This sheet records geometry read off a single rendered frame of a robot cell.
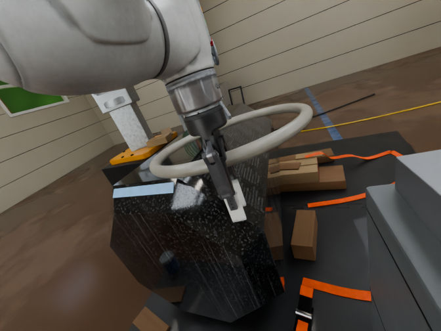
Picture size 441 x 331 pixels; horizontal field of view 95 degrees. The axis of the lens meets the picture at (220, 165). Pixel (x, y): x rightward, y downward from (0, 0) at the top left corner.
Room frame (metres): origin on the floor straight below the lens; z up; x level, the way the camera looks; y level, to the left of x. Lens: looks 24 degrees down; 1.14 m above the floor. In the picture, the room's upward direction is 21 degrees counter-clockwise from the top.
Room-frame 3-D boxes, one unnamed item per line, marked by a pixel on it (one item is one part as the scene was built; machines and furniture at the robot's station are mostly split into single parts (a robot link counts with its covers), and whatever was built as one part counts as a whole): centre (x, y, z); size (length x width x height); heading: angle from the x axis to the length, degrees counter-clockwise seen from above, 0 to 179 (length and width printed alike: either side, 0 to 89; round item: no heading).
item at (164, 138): (1.72, 0.40, 0.81); 0.20 x 0.10 x 0.05; 67
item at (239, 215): (0.34, 0.00, 0.89); 0.03 x 0.01 x 0.07; 76
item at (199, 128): (0.38, 0.00, 1.05); 0.08 x 0.07 x 0.09; 166
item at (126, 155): (1.89, 0.59, 0.76); 0.49 x 0.49 x 0.05; 59
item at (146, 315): (0.78, 0.71, 0.02); 0.25 x 0.10 x 0.01; 46
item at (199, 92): (0.38, -0.01, 1.12); 0.09 x 0.09 x 0.06
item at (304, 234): (0.94, -0.35, 0.07); 0.30 x 0.12 x 0.12; 146
